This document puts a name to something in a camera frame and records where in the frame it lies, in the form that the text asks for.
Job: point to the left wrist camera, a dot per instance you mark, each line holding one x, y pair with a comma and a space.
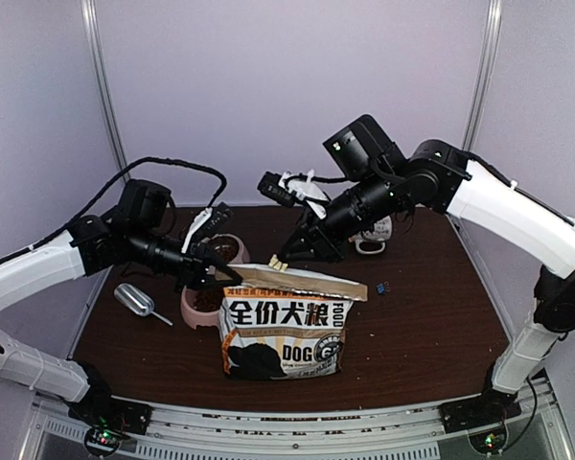
205, 224

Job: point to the right aluminium frame post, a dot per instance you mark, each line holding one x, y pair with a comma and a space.
486, 66

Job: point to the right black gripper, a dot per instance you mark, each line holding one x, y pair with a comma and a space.
326, 246

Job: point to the front aluminium rail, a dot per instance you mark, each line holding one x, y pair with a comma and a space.
413, 431

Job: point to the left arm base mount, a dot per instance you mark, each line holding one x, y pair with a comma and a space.
111, 421

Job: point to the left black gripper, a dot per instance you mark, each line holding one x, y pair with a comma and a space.
194, 271

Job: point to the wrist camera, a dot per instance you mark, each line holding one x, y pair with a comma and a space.
288, 189
205, 224

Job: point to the yellow binder clip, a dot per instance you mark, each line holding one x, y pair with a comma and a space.
277, 264

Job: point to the metal scoop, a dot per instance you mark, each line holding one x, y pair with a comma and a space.
138, 302

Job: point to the dog food kibble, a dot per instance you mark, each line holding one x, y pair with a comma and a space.
208, 300

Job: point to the left aluminium frame post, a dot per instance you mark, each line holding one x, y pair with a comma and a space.
93, 35

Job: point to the patterned ceramic mug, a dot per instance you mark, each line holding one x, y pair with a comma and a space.
373, 241

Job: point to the dog food bag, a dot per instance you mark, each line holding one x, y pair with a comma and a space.
285, 325

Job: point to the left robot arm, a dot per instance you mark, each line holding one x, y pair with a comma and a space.
127, 233

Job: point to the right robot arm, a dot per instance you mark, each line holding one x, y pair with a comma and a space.
458, 184

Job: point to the aluminium frame post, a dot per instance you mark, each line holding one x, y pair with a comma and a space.
93, 35
486, 66

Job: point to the steel bowl insert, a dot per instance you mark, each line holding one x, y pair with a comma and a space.
229, 247

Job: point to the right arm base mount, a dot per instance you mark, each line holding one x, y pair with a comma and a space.
483, 417

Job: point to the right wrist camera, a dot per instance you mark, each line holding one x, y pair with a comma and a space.
288, 189

